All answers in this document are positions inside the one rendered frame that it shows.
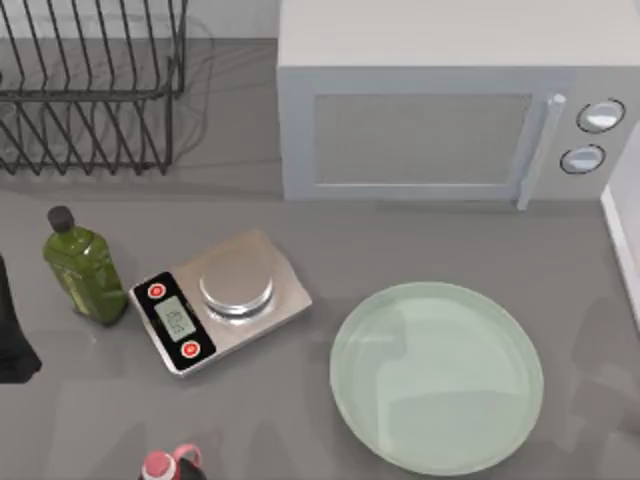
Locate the microwave door handle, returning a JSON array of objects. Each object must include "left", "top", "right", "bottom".
[{"left": 515, "top": 93, "right": 567, "bottom": 212}]

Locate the green bottle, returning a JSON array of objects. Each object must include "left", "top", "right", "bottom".
[{"left": 41, "top": 205, "right": 128, "bottom": 327}]

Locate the large microwave knob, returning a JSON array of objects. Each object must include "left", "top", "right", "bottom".
[{"left": 575, "top": 98, "right": 627, "bottom": 134}]

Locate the dark bottle with pink cap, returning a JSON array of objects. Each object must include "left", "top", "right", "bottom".
[{"left": 141, "top": 442, "right": 207, "bottom": 480}]

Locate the silver kitchen scale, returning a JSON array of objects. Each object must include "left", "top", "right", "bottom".
[{"left": 128, "top": 229, "right": 314, "bottom": 378}]

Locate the black wire dish rack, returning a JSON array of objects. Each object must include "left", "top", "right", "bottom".
[{"left": 0, "top": 0, "right": 190, "bottom": 177}]

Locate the pale green plate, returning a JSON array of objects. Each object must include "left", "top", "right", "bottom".
[{"left": 328, "top": 281, "right": 545, "bottom": 477}]

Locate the small microwave knob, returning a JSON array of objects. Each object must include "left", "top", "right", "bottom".
[{"left": 559, "top": 143, "right": 607, "bottom": 177}]

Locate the pale microwave oven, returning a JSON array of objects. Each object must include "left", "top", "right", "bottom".
[{"left": 276, "top": 0, "right": 640, "bottom": 211}]

